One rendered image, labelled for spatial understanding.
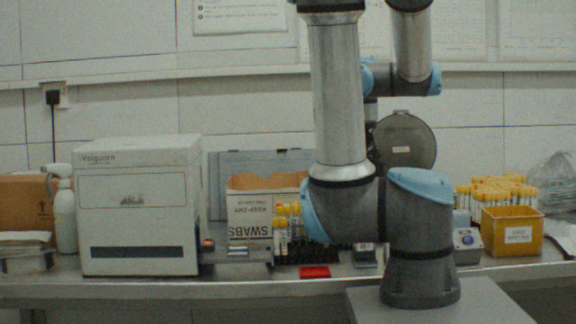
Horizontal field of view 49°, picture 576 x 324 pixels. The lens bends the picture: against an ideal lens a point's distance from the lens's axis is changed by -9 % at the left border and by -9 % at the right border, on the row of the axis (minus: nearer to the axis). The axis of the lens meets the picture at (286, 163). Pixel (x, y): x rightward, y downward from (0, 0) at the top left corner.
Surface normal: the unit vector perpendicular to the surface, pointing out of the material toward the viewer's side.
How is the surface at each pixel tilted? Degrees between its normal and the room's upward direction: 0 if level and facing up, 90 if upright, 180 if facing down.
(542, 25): 92
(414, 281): 72
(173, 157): 89
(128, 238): 90
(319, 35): 98
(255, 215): 87
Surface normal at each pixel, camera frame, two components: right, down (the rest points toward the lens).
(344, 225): -0.18, 0.38
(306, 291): 0.02, 0.14
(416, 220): -0.20, 0.14
